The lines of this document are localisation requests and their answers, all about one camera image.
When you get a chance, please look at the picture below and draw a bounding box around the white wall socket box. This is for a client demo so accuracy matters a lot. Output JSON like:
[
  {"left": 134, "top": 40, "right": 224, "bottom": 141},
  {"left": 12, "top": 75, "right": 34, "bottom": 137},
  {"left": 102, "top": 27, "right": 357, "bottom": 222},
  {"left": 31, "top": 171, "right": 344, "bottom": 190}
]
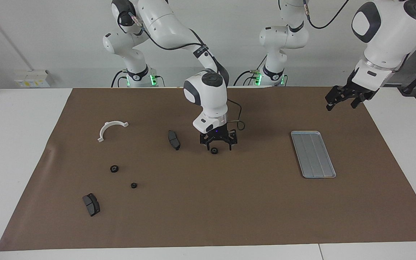
[{"left": 15, "top": 70, "right": 55, "bottom": 88}]

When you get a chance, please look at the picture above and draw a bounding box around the short grey brake pad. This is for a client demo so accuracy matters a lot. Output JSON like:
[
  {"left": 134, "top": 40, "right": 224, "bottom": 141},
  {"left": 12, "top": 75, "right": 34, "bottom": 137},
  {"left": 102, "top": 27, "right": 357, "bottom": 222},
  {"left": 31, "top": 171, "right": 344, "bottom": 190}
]
[{"left": 82, "top": 193, "right": 101, "bottom": 217}]

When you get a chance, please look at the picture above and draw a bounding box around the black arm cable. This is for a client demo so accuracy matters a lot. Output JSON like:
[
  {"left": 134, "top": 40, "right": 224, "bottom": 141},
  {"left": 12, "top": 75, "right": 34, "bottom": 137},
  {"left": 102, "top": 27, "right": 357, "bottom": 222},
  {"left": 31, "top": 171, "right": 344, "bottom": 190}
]
[
  {"left": 129, "top": 11, "right": 245, "bottom": 131},
  {"left": 303, "top": 0, "right": 351, "bottom": 30}
]

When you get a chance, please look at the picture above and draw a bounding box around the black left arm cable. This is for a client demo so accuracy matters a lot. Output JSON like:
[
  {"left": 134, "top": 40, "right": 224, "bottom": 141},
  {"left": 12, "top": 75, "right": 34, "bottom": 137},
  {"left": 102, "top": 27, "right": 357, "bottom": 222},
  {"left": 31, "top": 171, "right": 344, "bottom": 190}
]
[{"left": 303, "top": 0, "right": 351, "bottom": 30}]

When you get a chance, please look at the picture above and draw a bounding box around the silver metal tray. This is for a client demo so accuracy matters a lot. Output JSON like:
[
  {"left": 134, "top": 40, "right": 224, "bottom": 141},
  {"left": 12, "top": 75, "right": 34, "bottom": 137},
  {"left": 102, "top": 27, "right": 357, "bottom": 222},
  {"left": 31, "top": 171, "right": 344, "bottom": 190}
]
[{"left": 290, "top": 130, "right": 337, "bottom": 179}]

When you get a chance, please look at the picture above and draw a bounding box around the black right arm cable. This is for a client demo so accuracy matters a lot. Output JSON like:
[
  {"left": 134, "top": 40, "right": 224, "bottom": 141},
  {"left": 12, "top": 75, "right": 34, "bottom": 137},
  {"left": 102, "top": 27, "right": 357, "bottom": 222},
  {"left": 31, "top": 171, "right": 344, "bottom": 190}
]
[{"left": 129, "top": 11, "right": 245, "bottom": 131}]

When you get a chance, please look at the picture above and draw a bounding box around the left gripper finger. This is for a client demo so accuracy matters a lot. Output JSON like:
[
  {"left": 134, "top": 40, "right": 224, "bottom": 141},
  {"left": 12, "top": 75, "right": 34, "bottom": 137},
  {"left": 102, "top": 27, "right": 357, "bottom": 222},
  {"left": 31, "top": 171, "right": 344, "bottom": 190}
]
[
  {"left": 351, "top": 95, "right": 374, "bottom": 109},
  {"left": 325, "top": 85, "right": 347, "bottom": 111}
]

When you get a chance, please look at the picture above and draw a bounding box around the black base cable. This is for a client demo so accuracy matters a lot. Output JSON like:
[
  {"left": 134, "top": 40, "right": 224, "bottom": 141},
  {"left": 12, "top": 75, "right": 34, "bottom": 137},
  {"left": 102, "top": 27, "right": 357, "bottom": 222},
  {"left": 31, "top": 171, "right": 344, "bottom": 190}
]
[
  {"left": 233, "top": 54, "right": 268, "bottom": 86},
  {"left": 111, "top": 70, "right": 127, "bottom": 88}
]

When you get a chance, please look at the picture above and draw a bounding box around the brown paper table mat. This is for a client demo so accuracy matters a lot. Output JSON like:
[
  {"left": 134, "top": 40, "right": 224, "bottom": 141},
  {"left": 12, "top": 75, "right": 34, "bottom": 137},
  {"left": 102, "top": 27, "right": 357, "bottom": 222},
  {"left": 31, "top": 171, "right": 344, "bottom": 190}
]
[{"left": 0, "top": 86, "right": 416, "bottom": 251}]

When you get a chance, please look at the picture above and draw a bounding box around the long grey brake pad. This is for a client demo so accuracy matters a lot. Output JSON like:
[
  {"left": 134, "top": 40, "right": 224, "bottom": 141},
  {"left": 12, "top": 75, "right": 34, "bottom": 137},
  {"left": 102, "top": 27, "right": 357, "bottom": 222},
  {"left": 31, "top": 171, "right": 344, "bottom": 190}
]
[{"left": 167, "top": 130, "right": 181, "bottom": 151}]

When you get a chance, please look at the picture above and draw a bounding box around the white curved plastic bracket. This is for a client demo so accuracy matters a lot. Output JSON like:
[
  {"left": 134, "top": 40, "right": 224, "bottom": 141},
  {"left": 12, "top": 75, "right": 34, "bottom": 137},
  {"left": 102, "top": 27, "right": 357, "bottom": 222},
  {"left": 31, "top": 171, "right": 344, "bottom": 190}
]
[{"left": 97, "top": 121, "right": 129, "bottom": 143}]

